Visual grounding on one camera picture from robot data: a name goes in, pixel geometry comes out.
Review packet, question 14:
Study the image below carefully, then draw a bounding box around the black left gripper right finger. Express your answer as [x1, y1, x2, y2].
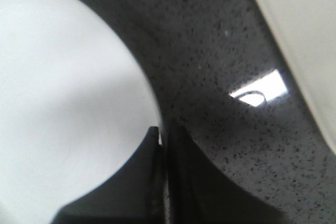
[167, 122, 289, 223]

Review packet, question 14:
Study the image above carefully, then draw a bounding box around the white round plate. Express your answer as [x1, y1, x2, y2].
[1, 0, 160, 223]

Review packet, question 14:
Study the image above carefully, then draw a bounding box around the cream rabbit serving tray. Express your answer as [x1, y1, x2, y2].
[256, 0, 335, 150]

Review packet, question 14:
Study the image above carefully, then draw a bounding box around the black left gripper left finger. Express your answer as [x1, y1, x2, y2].
[53, 126, 164, 223]

